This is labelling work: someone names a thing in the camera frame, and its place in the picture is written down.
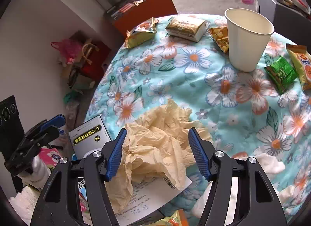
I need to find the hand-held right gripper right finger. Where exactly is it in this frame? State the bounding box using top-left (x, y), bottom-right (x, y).
top-left (188, 127), bottom-right (288, 226)

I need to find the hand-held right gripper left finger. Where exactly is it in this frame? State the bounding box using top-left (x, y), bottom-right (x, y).
top-left (30, 128), bottom-right (128, 226)

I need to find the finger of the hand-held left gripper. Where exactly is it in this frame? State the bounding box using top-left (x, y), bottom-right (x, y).
top-left (25, 126), bottom-right (60, 147)
top-left (40, 115), bottom-right (66, 133)

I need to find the beige tissue paper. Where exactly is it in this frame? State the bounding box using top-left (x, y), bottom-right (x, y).
top-left (104, 98), bottom-right (214, 214)

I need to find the pink printed packet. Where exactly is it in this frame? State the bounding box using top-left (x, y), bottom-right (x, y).
top-left (40, 148), bottom-right (63, 168)

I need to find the green plastic bag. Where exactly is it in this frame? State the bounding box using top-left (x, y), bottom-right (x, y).
top-left (64, 90), bottom-right (83, 104)

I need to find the white crumpled tissue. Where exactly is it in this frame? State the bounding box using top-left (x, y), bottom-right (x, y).
top-left (192, 185), bottom-right (219, 219)
top-left (250, 153), bottom-right (286, 173)

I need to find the white printed paper sheet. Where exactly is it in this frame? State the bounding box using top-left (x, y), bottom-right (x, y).
top-left (114, 175), bottom-right (192, 226)

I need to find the white green fluffy rug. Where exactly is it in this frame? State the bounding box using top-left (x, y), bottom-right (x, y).
top-left (8, 187), bottom-right (43, 219)

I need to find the floral blue blanket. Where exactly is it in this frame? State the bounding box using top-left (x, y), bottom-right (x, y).
top-left (84, 14), bottom-right (311, 226)

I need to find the yellow orange snack bag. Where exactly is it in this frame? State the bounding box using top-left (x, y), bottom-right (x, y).
top-left (155, 209), bottom-right (190, 226)

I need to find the red gift bag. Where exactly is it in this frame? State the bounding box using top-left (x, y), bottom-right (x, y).
top-left (80, 39), bottom-right (112, 83)

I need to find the pink plastic bag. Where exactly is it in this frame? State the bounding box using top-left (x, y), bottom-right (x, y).
top-left (51, 39), bottom-right (83, 65)

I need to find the small brown snack packet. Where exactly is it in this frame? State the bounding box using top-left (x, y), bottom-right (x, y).
top-left (208, 26), bottom-right (230, 54)

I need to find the white paper cup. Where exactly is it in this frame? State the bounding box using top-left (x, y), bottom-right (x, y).
top-left (224, 8), bottom-right (275, 73)

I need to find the yellow green snack packet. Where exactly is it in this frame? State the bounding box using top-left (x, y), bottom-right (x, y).
top-left (125, 17), bottom-right (159, 49)

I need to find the white tissue pack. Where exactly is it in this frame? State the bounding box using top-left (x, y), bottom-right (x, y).
top-left (166, 17), bottom-right (207, 42)

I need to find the orange yellow snack packet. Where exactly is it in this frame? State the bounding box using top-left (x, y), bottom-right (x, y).
top-left (286, 43), bottom-right (311, 91)

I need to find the orange wooden box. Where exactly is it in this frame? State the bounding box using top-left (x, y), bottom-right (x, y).
top-left (104, 0), bottom-right (179, 38)

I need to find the grey low table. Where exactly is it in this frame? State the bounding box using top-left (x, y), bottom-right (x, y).
top-left (255, 0), bottom-right (311, 26)

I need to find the grey cable package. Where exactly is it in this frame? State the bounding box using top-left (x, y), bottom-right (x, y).
top-left (68, 114), bottom-right (113, 161)

